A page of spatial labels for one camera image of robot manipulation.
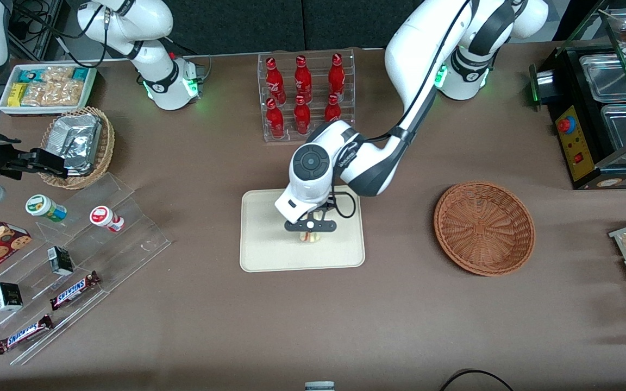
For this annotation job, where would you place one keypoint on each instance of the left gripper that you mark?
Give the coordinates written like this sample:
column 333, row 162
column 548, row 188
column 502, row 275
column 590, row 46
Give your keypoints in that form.
column 324, row 206

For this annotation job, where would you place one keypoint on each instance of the sandwich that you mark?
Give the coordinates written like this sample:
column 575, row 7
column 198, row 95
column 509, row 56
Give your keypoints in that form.
column 310, row 237

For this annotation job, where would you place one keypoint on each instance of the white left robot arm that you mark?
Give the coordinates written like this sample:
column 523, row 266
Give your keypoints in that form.
column 416, row 43

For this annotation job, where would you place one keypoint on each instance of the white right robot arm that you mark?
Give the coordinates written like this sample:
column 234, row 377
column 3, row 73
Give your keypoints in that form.
column 155, row 70

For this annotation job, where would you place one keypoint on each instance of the beige rectangular serving tray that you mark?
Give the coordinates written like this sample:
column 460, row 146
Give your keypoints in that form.
column 269, row 244

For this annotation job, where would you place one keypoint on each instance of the ribbed aluminium foil tray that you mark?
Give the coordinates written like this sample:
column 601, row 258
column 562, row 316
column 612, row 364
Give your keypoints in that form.
column 66, row 126

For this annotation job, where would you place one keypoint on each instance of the white snack tray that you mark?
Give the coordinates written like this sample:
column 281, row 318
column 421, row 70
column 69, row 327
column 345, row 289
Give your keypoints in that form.
column 3, row 106

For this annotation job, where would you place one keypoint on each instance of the light wicker basket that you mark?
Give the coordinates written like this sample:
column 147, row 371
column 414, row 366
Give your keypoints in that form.
column 109, row 142

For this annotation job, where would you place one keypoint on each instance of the brown round wicker basket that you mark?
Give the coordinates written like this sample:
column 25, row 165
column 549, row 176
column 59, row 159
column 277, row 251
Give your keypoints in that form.
column 484, row 228

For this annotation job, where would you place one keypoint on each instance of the green lidded yogurt cup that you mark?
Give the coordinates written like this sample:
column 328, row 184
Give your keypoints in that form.
column 38, row 205

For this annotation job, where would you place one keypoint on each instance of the crumpled foil packet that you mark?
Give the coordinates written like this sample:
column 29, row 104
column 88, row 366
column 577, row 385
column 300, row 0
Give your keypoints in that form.
column 80, row 152

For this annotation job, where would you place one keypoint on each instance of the yellow snack packet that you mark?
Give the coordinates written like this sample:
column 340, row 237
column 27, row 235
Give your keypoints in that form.
column 17, row 95

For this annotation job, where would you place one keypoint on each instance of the red lidded yogurt cup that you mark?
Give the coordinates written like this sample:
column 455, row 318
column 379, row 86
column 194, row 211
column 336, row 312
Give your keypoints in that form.
column 100, row 215

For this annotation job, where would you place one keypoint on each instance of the teal snack packet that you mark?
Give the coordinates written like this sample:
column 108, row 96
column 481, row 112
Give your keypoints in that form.
column 29, row 76
column 80, row 74

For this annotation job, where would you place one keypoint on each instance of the small black drink carton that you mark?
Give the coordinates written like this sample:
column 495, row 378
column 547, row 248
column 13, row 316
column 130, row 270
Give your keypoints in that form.
column 7, row 296
column 60, row 262

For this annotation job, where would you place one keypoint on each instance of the red cola bottle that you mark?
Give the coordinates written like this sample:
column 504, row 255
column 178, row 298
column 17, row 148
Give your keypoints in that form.
column 302, row 79
column 332, row 110
column 301, row 115
column 274, row 79
column 275, row 118
column 336, row 76

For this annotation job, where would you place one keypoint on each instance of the clear acrylic stepped shelf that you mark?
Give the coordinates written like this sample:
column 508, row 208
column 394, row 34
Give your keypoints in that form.
column 128, row 239

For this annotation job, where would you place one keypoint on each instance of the Snickers chocolate bar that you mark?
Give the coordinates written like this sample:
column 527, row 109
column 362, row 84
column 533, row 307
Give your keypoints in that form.
column 71, row 292
column 22, row 335

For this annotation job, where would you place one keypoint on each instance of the grey cylindrical object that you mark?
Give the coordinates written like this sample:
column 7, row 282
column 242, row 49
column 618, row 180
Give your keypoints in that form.
column 319, row 386

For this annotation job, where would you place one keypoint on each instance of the clear acrylic bottle rack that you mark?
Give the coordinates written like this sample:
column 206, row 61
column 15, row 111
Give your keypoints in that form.
column 318, row 54

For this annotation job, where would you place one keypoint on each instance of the black food warmer appliance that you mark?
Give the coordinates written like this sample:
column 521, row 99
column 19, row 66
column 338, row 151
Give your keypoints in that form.
column 574, row 152

